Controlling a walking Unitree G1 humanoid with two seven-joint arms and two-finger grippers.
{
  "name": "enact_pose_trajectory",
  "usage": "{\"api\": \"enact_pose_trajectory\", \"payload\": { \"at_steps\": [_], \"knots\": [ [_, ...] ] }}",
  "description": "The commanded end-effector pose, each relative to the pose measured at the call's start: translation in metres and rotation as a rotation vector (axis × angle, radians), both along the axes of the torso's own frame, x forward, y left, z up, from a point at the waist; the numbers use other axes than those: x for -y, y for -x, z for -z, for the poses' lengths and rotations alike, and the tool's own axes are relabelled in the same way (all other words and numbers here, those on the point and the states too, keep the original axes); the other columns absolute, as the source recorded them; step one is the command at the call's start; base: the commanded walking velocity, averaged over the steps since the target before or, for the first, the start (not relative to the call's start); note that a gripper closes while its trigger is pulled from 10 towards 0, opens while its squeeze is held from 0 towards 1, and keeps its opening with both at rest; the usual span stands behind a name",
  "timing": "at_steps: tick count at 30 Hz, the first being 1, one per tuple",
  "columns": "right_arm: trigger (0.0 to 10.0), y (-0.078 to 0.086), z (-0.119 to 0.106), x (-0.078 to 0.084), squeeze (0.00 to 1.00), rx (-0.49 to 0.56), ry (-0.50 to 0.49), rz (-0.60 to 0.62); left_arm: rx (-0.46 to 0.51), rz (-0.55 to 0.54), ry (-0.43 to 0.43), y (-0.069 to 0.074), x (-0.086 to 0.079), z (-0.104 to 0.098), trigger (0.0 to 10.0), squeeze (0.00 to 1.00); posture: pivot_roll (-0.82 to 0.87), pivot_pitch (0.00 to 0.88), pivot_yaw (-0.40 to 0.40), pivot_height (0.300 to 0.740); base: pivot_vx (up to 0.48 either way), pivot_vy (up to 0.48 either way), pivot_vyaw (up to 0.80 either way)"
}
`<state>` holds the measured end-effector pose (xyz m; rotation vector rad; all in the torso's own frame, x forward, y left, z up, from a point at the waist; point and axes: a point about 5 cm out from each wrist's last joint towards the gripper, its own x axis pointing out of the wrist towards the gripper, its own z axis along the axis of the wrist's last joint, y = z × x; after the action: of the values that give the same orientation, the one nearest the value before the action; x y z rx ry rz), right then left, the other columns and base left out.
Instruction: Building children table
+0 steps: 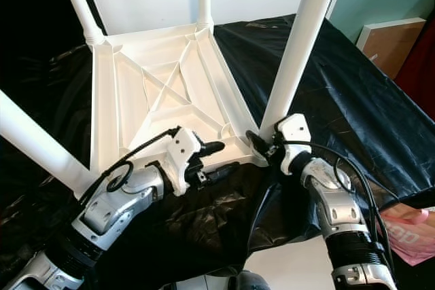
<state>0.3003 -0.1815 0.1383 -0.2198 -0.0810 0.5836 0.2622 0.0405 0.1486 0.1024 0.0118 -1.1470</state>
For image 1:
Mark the dark red furniture piece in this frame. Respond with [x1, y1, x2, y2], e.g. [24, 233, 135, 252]
[398, 29, 435, 97]

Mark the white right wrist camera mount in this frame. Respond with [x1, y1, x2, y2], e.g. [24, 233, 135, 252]
[275, 113, 312, 172]

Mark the black door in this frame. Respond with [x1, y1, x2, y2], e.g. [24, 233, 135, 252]
[0, 0, 106, 87]

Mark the brown wooden cabinet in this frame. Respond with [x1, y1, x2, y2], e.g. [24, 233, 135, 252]
[357, 17, 428, 77]

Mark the black plastic table cloth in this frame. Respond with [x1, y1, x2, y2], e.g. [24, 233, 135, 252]
[0, 15, 435, 290]

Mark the white plastic table top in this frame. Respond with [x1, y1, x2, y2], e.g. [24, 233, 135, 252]
[88, 22, 271, 199]

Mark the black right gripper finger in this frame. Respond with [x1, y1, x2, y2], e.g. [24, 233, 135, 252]
[246, 130, 273, 158]

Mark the pink plastic bag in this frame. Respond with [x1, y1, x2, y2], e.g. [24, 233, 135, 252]
[381, 202, 435, 267]

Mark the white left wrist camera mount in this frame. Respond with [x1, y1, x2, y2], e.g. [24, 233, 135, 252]
[163, 127, 205, 197]

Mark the grey robot right leg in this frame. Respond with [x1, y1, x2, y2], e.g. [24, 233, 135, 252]
[234, 271, 273, 290]

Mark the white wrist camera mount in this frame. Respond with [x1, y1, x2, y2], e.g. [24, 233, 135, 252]
[275, 113, 312, 172]
[163, 127, 205, 197]

